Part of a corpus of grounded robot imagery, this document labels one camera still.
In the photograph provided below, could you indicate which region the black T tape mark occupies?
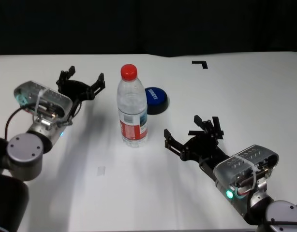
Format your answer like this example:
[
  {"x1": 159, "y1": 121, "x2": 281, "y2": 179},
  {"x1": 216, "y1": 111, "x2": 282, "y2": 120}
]
[{"x1": 188, "y1": 116, "x2": 224, "y2": 140}]

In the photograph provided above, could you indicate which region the black fabric backdrop curtain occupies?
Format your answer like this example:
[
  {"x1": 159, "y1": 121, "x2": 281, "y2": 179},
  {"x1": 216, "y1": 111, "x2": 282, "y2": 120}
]
[{"x1": 0, "y1": 0, "x2": 297, "y2": 58}]

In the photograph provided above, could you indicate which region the clear water bottle red cap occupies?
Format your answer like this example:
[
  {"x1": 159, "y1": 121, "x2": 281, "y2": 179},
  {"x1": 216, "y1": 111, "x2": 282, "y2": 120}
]
[{"x1": 117, "y1": 64, "x2": 149, "y2": 148}]

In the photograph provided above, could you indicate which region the black left camera cable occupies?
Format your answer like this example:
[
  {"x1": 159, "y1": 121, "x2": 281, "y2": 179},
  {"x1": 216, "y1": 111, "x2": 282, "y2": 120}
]
[{"x1": 5, "y1": 106, "x2": 27, "y2": 141}]

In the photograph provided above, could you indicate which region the grey right wrist camera housing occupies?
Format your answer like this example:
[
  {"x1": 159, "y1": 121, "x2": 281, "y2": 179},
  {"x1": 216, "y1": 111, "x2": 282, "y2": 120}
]
[{"x1": 213, "y1": 144, "x2": 279, "y2": 199}]

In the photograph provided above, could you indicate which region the blue push button black base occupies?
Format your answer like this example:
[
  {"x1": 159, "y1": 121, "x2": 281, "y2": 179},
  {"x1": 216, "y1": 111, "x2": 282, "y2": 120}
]
[{"x1": 145, "y1": 87, "x2": 170, "y2": 116}]

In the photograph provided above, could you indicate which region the black L corner tape mark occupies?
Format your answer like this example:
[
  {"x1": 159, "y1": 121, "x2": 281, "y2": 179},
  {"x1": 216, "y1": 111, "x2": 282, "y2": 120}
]
[{"x1": 192, "y1": 61, "x2": 208, "y2": 70}]

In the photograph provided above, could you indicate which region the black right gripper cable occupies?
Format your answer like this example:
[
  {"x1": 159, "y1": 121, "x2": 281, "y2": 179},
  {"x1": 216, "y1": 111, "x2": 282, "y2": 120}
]
[{"x1": 198, "y1": 156, "x2": 216, "y2": 181}]

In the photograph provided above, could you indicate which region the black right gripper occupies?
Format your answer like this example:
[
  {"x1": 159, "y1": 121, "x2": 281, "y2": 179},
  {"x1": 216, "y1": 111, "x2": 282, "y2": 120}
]
[{"x1": 163, "y1": 115, "x2": 231, "y2": 180}]

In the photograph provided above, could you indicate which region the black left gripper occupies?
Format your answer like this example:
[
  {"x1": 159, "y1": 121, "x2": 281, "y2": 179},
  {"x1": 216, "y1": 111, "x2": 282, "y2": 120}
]
[{"x1": 56, "y1": 65, "x2": 106, "y2": 121}]

